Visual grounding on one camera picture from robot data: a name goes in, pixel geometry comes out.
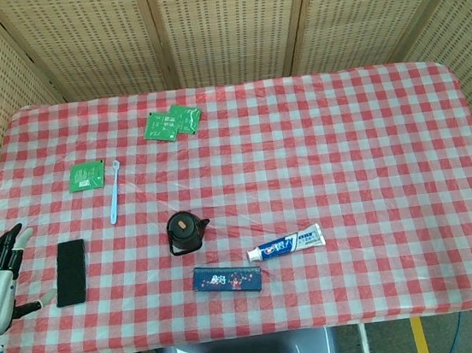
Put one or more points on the black smartphone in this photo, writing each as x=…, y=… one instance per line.
x=70, y=273

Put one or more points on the dark blue printed box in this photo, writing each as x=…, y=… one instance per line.
x=227, y=279

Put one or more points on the black teapot lid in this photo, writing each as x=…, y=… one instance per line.
x=182, y=226

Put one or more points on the red white checkered tablecloth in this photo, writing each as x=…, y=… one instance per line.
x=304, y=168

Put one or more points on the blue white toothpaste tube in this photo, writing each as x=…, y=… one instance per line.
x=287, y=244

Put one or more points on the white table leg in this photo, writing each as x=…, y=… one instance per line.
x=364, y=346

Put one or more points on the light blue toothbrush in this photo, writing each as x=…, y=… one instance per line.
x=114, y=195

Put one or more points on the woven bamboo folding screen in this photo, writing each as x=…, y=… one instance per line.
x=226, y=22

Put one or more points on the green tea packet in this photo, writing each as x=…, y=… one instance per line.
x=189, y=119
x=160, y=127
x=86, y=177

